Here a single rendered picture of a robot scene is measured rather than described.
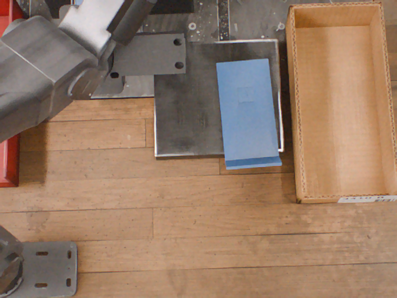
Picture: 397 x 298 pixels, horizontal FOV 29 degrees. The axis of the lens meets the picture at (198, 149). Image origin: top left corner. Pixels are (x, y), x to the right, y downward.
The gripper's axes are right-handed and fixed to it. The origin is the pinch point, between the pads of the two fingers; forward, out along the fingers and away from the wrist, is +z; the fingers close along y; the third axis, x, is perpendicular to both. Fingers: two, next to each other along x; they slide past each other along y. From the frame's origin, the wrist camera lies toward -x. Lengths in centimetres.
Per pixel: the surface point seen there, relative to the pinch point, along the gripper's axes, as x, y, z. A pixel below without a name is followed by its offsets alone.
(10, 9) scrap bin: 12.4, 3.5, 7.8
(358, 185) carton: -32.3, -20.2, -1.3
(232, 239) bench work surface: -15.6, -25.9, -3.6
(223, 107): -15.2, -10.0, 3.1
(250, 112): -18.8, -10.6, 2.6
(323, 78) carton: -29.0, -7.4, 6.5
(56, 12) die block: 7.0, 2.5, 11.5
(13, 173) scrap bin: 12.3, -16.7, -0.5
